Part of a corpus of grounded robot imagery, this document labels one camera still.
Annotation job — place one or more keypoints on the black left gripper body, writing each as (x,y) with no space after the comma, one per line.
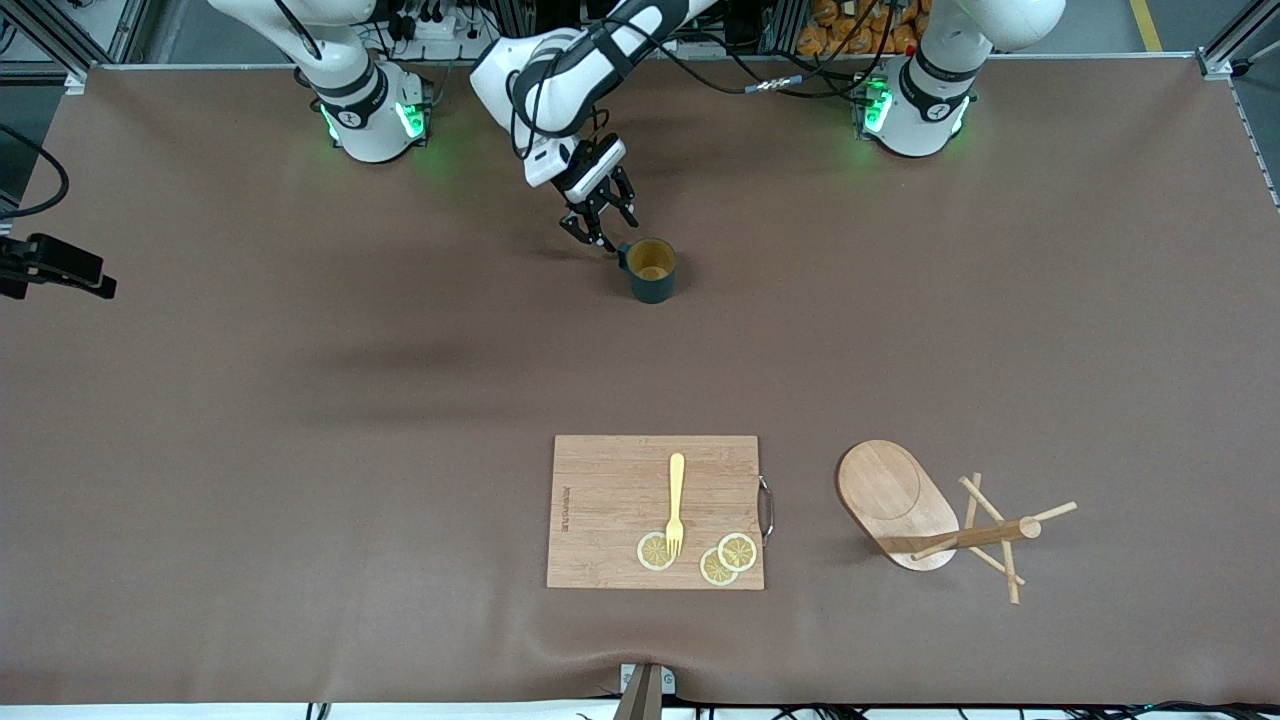
(601,196)

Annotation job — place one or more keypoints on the teal ribbed cup yellow inside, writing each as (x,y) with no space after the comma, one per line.
(655,288)

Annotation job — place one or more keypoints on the wooden cup rack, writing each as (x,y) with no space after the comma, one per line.
(885,490)

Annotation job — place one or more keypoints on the white power strip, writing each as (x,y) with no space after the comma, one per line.
(450,30)

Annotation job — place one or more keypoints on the yellow plastic fork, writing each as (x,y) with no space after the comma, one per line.
(677,480)

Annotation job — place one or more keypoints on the orange packaged goods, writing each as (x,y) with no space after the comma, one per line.
(850,30)

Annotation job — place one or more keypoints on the wooden cutting board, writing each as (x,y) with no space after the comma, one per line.
(600,520)

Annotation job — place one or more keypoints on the brown table mat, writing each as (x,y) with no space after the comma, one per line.
(300,450)

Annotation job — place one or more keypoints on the lemon slice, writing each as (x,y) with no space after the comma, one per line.
(714,572)
(650,553)
(740,552)

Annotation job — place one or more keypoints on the aluminium frame profile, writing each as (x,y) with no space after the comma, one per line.
(60,55)
(1215,65)

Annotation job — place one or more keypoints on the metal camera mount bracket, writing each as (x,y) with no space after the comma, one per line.
(645,695)

